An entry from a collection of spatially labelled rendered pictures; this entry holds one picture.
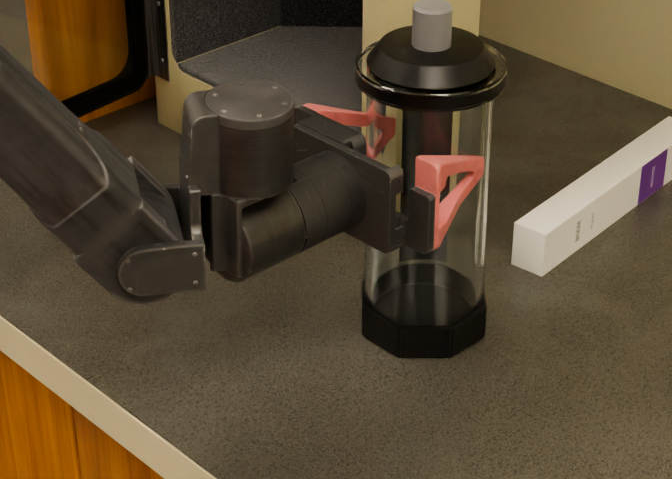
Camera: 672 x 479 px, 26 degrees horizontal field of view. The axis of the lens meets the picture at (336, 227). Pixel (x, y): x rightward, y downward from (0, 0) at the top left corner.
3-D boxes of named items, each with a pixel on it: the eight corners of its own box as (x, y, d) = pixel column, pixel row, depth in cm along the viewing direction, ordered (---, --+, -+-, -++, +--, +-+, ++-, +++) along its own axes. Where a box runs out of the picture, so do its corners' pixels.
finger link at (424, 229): (434, 100, 106) (340, 141, 101) (508, 132, 102) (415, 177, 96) (431, 182, 110) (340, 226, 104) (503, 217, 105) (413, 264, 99)
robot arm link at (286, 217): (184, 265, 98) (239, 302, 95) (182, 177, 95) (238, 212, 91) (262, 229, 102) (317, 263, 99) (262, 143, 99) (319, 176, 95)
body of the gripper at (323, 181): (307, 115, 104) (227, 148, 100) (409, 164, 98) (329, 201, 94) (308, 195, 108) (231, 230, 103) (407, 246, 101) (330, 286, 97)
